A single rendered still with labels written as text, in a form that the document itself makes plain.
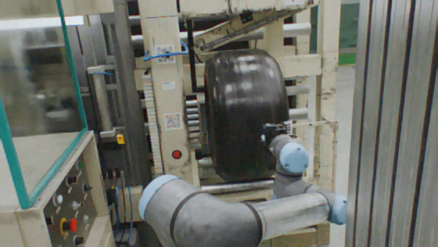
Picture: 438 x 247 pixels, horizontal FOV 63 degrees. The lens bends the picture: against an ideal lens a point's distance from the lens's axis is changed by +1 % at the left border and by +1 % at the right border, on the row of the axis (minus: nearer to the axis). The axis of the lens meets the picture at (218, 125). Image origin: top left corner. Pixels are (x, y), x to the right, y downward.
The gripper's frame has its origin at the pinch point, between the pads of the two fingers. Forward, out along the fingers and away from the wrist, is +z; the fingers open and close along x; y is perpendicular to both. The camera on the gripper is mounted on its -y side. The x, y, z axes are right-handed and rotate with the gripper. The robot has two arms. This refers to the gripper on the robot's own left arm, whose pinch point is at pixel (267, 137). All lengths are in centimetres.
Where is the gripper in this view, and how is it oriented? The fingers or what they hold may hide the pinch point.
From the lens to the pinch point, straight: 130.0
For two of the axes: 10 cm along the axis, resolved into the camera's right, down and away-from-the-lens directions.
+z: -0.9, -2.1, 9.7
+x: -9.9, 1.0, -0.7
